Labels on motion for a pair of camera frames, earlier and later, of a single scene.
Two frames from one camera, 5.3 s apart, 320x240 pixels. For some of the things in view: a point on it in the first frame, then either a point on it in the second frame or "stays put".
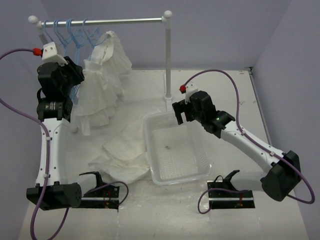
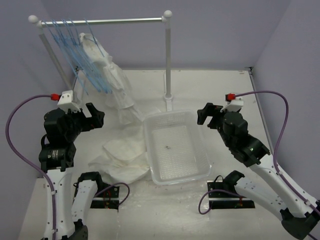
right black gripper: [178, 106] to [209, 108]
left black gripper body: [72, 75] to [79, 122]
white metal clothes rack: [168, 97] stays put
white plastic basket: [177, 153] stays put
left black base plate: [105, 197] stays put
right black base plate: [222, 199] stays put
